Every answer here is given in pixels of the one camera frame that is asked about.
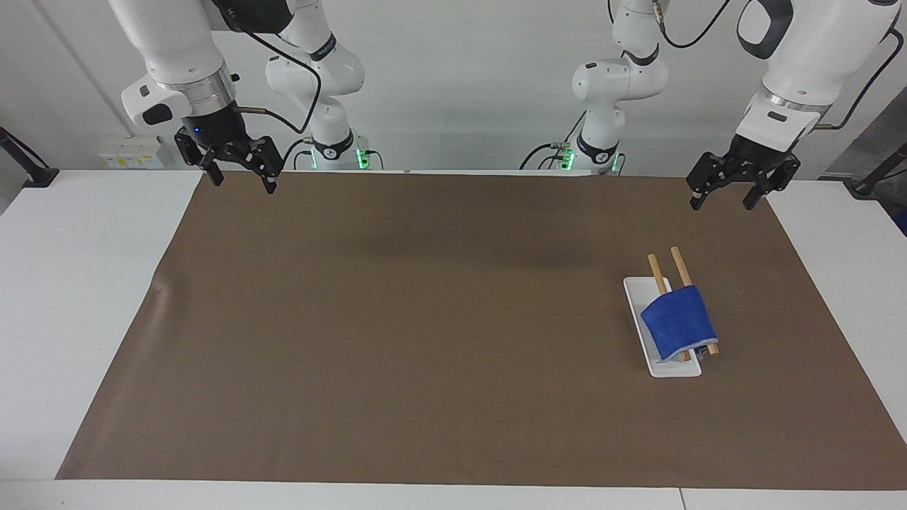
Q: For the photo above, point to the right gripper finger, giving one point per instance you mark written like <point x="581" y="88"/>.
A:
<point x="271" y="161"/>
<point x="211" y="164"/>

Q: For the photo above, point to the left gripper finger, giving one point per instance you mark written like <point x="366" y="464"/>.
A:
<point x="778" y="180"/>
<point x="708" y="176"/>

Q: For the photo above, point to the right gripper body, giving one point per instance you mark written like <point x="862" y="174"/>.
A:
<point x="220" y="131"/>

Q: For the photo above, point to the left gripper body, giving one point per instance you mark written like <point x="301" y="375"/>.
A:
<point x="758" y="159"/>

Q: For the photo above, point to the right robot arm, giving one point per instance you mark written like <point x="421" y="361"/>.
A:
<point x="177" y="49"/>

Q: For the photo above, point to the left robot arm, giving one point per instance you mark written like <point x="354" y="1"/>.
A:
<point x="808" y="49"/>

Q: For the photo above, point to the blue towel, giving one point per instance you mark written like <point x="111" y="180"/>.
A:
<point x="679" y="322"/>

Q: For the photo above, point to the wooden rod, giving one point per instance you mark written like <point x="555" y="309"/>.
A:
<point x="657" y="275"/>
<point x="682" y="268"/>

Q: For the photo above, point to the black stand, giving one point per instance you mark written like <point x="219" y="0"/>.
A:
<point x="875" y="177"/>
<point x="32" y="170"/>

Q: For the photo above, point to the white rectangular tray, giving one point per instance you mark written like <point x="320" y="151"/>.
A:
<point x="665" y="368"/>

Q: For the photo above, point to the white wall socket box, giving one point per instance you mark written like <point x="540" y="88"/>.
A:
<point x="131" y="154"/>

